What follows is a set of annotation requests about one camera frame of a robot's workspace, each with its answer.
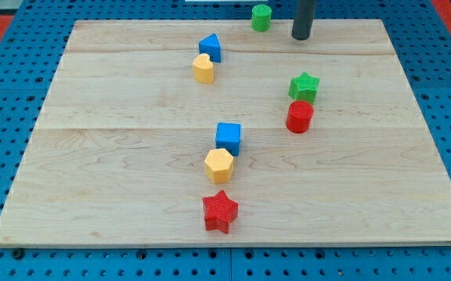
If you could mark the yellow hexagon block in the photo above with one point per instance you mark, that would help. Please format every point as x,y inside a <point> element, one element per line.
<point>219,165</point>

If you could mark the red star block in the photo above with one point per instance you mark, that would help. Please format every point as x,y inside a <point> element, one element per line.
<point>219,212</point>

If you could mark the green star block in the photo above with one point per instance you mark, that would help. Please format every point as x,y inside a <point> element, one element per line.
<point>304,87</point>

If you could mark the blue cube block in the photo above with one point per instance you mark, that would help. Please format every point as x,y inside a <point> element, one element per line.
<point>228,136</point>

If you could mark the wooden board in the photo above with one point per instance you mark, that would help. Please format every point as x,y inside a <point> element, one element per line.
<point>116,158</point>

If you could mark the yellow heart block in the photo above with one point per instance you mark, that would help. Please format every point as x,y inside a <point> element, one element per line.
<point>203,69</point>

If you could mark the red cylinder block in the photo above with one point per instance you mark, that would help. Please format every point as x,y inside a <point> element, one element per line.
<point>299,116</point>

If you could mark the blue triangle block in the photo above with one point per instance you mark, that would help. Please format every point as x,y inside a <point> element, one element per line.
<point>211,46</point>

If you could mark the green cylinder block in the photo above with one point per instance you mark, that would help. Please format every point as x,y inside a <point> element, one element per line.
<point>260,17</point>

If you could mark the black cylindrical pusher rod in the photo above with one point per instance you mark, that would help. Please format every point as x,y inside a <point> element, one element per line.
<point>303,19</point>

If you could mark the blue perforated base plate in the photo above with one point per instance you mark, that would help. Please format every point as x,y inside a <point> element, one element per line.
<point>30,50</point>

